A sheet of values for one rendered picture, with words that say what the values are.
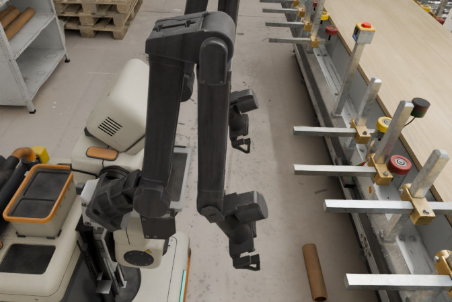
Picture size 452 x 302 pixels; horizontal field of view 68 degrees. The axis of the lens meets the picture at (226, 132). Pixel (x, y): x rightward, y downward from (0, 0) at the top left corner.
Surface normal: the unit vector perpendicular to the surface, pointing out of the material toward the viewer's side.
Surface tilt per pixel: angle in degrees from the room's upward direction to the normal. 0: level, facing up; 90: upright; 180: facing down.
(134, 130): 90
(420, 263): 0
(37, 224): 92
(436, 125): 0
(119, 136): 90
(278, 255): 0
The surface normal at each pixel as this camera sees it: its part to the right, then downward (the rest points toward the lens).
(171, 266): 0.05, -0.76
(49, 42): 0.01, 0.65
